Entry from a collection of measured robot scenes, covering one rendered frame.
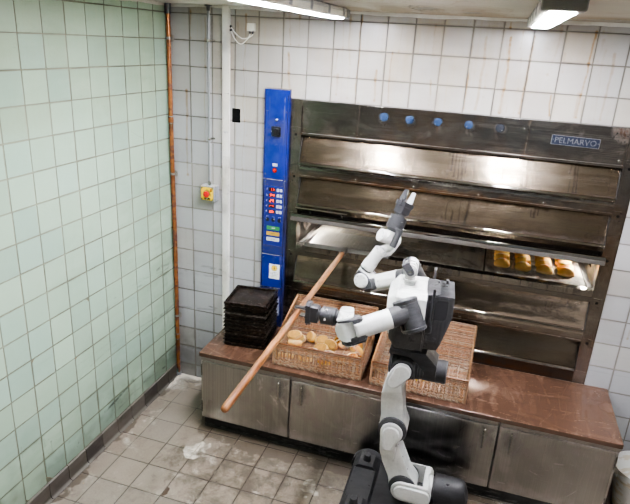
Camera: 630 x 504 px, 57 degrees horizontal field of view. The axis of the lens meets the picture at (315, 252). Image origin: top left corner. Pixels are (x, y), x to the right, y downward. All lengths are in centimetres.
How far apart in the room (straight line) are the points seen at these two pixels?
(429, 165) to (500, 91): 55
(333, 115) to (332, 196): 49
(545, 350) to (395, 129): 161
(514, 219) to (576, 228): 33
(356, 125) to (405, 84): 37
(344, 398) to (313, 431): 33
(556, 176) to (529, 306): 79
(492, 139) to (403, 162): 51
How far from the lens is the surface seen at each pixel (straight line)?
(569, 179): 348
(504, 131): 343
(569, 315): 372
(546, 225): 352
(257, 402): 373
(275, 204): 372
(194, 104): 388
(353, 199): 359
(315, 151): 360
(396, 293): 264
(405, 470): 322
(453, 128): 343
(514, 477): 363
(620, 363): 389
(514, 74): 339
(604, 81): 342
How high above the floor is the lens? 244
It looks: 20 degrees down
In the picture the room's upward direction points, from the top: 3 degrees clockwise
